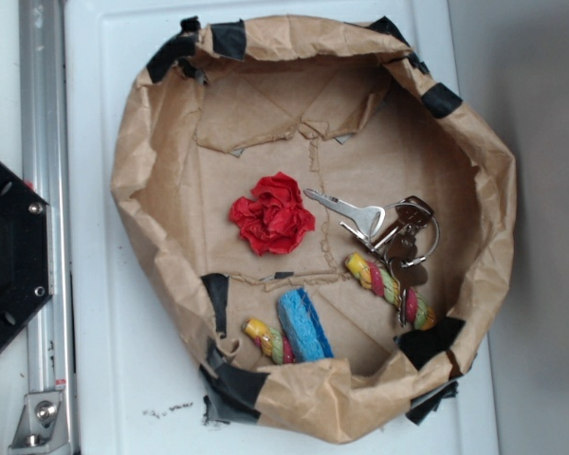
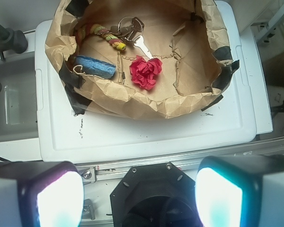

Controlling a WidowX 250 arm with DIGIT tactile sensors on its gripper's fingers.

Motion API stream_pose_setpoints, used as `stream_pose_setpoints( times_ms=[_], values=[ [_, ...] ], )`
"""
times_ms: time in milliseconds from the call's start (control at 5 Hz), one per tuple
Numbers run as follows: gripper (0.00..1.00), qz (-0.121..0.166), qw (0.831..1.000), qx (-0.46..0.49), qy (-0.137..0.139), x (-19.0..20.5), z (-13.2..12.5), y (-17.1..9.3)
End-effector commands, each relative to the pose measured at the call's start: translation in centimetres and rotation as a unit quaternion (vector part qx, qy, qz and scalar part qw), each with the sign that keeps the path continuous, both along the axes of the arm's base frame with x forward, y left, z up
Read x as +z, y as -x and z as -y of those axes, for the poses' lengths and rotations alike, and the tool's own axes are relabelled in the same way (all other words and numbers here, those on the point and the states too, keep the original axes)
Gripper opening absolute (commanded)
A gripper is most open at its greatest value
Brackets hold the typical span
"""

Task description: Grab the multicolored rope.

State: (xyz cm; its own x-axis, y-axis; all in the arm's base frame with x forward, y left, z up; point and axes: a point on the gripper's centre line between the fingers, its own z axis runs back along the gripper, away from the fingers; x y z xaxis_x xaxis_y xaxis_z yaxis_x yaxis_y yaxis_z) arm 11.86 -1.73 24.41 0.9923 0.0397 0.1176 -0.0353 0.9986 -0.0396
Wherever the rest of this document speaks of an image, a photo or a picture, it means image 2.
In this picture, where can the white plastic board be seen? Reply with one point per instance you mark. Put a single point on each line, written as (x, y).
(96, 137)

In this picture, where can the black knob clamp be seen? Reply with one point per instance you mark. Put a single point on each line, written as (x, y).
(14, 40)

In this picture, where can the silver key bunch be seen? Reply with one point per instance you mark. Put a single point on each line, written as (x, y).
(130, 29)

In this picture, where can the red crumpled paper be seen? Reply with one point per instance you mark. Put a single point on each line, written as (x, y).
(144, 72)

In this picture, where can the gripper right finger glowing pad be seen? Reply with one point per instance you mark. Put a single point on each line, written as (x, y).
(240, 191)

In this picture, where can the black octagonal mount plate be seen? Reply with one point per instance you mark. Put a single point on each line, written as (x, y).
(159, 195)

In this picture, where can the metal corner bracket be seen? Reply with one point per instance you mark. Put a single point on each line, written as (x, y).
(88, 210)

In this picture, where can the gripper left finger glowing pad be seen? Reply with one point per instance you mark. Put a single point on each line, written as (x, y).
(40, 194)

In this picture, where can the brown paper bag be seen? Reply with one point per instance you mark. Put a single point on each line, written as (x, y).
(188, 36)

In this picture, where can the blue sponge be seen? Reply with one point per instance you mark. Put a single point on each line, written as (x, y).
(91, 66)

